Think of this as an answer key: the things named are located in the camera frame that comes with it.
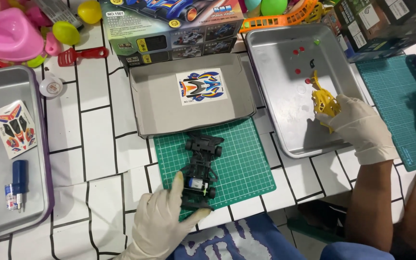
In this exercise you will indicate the person's left hand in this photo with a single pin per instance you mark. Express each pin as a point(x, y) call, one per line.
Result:
point(157, 224)

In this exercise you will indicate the person's right hand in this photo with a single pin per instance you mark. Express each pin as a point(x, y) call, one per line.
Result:
point(363, 130)

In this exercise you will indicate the person's right fingers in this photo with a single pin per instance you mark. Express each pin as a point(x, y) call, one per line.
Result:
point(332, 113)

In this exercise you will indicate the yellow plastic car body frame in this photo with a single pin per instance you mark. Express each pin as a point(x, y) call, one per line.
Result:
point(323, 99)

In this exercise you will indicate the black toy car chassis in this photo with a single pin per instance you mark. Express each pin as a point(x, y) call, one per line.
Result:
point(201, 162)

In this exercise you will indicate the small black plastic piece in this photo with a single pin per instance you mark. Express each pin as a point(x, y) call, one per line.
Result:
point(312, 63)

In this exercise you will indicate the teal cutting mat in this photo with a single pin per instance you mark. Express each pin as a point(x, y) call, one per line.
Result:
point(385, 97)

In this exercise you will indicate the plain metal tray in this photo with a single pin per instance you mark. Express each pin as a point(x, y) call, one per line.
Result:
point(276, 119)

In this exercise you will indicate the green cutting mat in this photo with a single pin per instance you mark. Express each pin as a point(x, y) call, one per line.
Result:
point(244, 162)

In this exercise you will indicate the stack of dark cardboard boxes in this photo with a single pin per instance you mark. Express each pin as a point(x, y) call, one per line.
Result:
point(381, 25)

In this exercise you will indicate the orange plastic basket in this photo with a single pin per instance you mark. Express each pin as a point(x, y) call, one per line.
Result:
point(276, 21)

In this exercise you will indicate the green plastic egg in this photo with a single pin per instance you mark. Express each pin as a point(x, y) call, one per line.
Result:
point(273, 6)

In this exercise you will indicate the blue car sticker sheet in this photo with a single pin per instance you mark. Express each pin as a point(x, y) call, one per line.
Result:
point(200, 86)

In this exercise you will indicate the teal plastic egg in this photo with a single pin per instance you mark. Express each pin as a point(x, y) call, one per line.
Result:
point(252, 4)

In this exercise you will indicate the person's blue printed shorts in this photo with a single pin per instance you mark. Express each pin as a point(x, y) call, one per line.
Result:
point(237, 240)

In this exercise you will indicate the grey cardboard box tray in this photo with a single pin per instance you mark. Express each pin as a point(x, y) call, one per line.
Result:
point(157, 94)

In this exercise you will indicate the toy car kit box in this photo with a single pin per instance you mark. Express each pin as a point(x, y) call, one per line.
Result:
point(150, 21)
point(164, 54)

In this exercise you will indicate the red toy spatula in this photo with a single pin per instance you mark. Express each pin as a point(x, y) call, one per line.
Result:
point(81, 55)

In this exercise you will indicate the yellow plastic egg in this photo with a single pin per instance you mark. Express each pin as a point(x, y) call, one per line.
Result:
point(89, 11)

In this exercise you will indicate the yellow-green plastic egg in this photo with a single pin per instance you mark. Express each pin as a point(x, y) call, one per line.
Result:
point(66, 33)

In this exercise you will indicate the white round container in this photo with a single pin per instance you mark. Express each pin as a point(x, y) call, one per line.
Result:
point(51, 86)

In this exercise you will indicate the small pink toy piece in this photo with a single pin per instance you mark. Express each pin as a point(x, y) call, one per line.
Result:
point(52, 45)

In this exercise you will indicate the grey ribbed plastic toy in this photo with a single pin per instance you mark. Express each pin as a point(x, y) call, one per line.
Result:
point(58, 11)

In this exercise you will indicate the small green plastic toy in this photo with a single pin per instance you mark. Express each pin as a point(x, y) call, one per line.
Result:
point(36, 61)

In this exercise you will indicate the red orange car sticker sheet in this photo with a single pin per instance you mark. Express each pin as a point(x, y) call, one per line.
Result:
point(13, 128)

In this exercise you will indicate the blue white labelled battery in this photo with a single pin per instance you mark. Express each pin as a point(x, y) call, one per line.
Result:
point(12, 196)

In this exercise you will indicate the pink toy bowl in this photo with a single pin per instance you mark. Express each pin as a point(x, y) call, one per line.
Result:
point(7, 34)

